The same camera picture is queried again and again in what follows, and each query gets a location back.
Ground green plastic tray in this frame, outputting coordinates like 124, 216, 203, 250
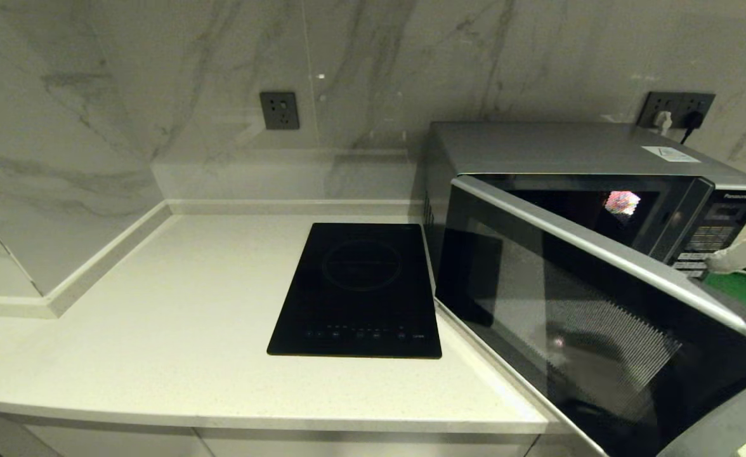
703, 270, 746, 313

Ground black induction cooktop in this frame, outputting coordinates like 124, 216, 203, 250
266, 222, 443, 360

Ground large beige cabinet drawer front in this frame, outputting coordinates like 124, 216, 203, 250
24, 422, 539, 457

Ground beige corner cabinet panel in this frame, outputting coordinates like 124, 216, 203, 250
0, 413, 63, 457

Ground black power plug with cable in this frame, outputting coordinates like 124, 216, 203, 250
680, 112, 705, 145

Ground grey double wall socket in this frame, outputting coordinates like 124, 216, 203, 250
637, 91, 716, 129

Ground grey single wall socket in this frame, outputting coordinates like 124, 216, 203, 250
259, 91, 300, 131

